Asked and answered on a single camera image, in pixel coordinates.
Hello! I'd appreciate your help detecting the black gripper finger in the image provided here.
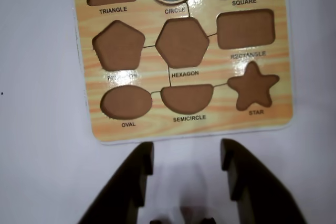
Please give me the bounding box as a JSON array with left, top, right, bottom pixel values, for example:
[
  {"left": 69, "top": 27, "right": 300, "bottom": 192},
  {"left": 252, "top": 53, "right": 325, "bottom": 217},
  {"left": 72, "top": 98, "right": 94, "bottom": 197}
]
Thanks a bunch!
[
  {"left": 219, "top": 138, "right": 308, "bottom": 224},
  {"left": 77, "top": 141, "right": 155, "bottom": 224}
]

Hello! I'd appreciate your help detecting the wooden shape puzzle board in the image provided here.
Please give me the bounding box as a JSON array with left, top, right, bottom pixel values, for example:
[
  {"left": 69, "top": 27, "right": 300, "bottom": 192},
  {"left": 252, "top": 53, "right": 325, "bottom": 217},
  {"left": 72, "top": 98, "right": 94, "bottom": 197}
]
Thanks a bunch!
[{"left": 69, "top": 0, "right": 294, "bottom": 146}]

